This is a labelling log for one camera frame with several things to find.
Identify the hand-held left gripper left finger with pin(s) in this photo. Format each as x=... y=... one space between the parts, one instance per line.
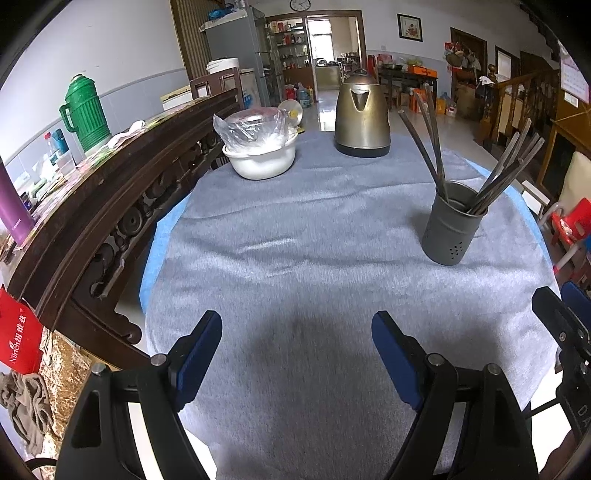
x=198 y=350

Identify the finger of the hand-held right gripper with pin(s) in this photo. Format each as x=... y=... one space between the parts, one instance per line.
x=554 y=314
x=579 y=302

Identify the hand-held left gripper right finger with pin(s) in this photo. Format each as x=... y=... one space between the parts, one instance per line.
x=395 y=355

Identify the grey metal utensil holder cup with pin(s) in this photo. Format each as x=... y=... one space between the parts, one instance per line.
x=450 y=235

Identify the bundle of dark chopsticks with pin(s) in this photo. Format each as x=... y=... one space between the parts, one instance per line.
x=494 y=182

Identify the person's right forearm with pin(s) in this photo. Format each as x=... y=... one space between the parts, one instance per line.
x=561 y=461

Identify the red plastic chair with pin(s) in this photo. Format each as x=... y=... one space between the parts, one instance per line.
x=570 y=226

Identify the light blue table cover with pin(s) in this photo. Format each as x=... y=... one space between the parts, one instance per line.
x=152 y=263

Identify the white step stool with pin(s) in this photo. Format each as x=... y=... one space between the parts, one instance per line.
x=533 y=196

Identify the cream upholstered chair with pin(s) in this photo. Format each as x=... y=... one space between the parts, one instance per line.
x=575 y=180

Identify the grey tablecloth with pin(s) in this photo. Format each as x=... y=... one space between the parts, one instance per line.
x=300 y=277

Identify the golden foil pile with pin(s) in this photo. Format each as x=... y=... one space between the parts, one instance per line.
x=60 y=364

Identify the dark carved wooden sideboard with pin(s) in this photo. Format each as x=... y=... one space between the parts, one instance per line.
x=115 y=194

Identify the brown cloth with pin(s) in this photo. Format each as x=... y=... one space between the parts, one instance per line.
x=27 y=406

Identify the red paper bag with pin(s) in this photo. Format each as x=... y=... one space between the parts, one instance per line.
x=18 y=332

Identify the white plastic bowl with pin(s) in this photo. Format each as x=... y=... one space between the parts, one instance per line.
x=258 y=166

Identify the wooden stair railing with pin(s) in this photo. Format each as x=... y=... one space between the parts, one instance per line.
x=512 y=106

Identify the white cloth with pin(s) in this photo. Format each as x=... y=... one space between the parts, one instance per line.
x=127 y=136

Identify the clear plastic bag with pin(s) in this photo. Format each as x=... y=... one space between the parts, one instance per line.
x=251 y=129

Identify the clear plastic container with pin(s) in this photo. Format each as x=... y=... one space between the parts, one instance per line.
x=67 y=162

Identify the golden electric kettle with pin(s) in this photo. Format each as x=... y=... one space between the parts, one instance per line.
x=362 y=124

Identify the purple thermos bottle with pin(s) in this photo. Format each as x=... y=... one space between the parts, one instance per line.
x=14 y=207

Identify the large clear water bottle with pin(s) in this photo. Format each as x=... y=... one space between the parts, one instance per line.
x=443 y=104

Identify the orange carton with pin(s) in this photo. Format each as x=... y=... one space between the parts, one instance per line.
x=418 y=106

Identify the blue bottle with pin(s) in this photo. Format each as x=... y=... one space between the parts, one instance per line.
x=61 y=141

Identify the small white fan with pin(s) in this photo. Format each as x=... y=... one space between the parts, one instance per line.
x=293 y=110

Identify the green thermos jug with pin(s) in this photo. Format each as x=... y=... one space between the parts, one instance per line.
x=87 y=115

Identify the white chest freezer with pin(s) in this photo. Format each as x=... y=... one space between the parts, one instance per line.
x=249 y=87

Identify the dark wooden chair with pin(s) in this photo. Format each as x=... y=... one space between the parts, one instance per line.
x=214 y=83

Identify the blue water jug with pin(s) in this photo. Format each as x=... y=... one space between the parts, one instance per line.
x=304 y=97

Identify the flat orange box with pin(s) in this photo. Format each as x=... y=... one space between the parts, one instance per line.
x=422 y=70

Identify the dark wooden side table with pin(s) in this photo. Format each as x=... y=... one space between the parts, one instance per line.
x=406 y=76

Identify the white rice cooker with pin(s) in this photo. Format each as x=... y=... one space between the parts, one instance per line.
x=222 y=65

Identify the brown door with curtain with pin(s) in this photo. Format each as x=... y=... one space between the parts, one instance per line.
x=194 y=41

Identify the grey refrigerator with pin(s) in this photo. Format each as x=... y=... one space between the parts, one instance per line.
x=235 y=41

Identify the glass display shelf cabinet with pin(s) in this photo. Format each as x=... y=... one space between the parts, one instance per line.
x=288 y=41

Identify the pink wall calendar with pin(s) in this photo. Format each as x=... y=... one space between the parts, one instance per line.
x=575 y=78

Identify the framed wall picture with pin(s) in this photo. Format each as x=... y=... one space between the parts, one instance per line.
x=409 y=27

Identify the round wall clock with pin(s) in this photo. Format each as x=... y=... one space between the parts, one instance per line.
x=300 y=4

